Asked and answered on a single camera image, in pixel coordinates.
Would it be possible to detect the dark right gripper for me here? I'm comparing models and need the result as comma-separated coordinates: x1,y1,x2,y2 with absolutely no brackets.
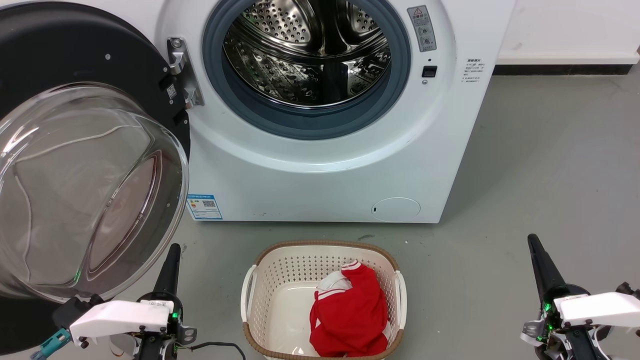
520,233,640,360

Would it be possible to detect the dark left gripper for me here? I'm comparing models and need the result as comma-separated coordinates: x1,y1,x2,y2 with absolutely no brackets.
131,243,198,360

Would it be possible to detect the black round glass door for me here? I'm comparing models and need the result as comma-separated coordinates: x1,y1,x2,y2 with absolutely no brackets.
0,2,192,357

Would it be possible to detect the white washing machine body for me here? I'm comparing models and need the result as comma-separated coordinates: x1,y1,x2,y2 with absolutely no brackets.
95,0,517,224

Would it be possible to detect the metal door hinge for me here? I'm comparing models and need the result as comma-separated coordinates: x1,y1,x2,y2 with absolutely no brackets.
167,37,205,109

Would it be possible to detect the stainless steel washer drum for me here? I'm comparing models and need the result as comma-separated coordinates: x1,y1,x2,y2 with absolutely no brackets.
222,0,392,107

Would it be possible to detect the blue energy label sticker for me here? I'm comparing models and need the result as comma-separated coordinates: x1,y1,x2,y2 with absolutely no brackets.
186,194,224,221

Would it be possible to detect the beige perforated laundry basket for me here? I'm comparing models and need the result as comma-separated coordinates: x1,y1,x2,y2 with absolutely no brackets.
240,240,408,360

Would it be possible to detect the round white filter cover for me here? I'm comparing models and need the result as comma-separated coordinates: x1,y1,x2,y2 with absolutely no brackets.
370,197,422,223

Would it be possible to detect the red and white garment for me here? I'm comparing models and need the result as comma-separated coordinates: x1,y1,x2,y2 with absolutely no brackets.
308,260,391,358

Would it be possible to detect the grey warning sticker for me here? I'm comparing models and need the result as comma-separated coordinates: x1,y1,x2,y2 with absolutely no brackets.
407,5,437,53

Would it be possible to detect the black block behind camera housing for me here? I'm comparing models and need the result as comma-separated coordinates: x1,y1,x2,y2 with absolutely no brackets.
52,294,104,331

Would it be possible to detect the teal cable connector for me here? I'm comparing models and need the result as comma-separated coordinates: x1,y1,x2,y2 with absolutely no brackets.
30,328,73,360

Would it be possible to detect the thick white cable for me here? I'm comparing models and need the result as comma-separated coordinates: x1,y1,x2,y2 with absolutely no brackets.
12,123,151,163

